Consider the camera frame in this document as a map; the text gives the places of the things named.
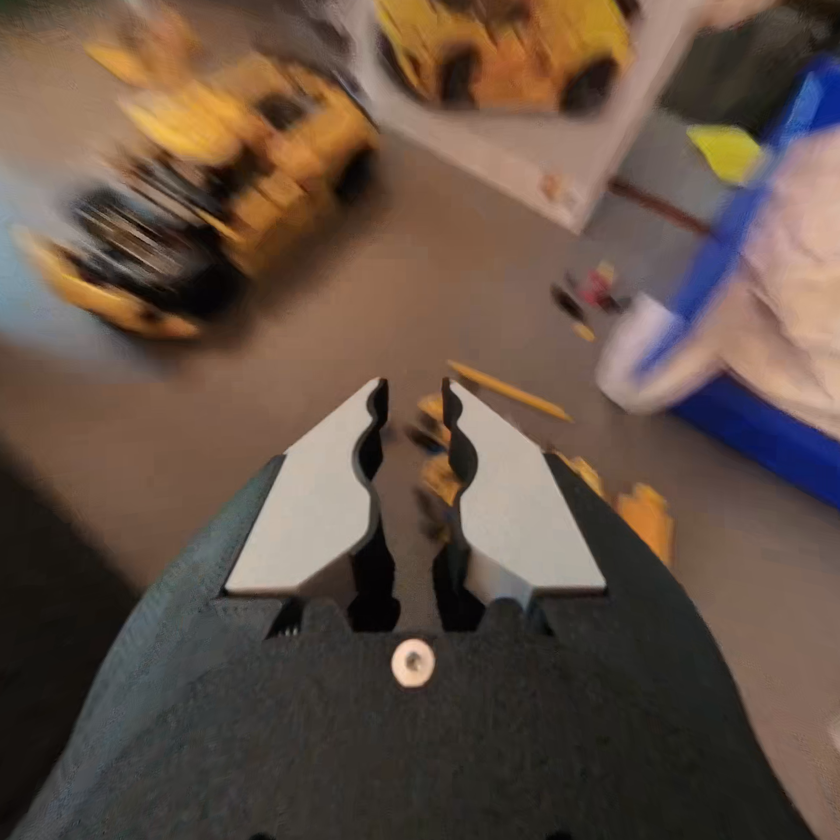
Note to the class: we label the small black red brick pieces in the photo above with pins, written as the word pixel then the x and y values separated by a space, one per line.
pixel 597 289

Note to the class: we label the yellow brick car model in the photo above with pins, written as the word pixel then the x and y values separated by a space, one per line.
pixel 262 164

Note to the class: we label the small yellow brick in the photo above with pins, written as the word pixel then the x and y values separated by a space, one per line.
pixel 583 331

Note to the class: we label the grey desk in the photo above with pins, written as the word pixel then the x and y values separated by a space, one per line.
pixel 426 275

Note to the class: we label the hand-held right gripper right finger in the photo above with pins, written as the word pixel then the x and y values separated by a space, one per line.
pixel 518 518

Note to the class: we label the pile of yellow brick pieces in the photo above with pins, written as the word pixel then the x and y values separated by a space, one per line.
pixel 646 518

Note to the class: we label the blue plastic bin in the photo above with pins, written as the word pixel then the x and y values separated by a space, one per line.
pixel 754 426

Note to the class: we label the long yellow brick beam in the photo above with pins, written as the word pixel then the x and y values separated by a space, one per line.
pixel 505 392

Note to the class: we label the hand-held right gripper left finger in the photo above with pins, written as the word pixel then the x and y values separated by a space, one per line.
pixel 308 512

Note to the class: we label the building instruction booklet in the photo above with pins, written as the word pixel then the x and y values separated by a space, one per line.
pixel 499 170

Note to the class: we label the bright yellow sheet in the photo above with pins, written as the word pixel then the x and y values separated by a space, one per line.
pixel 722 154

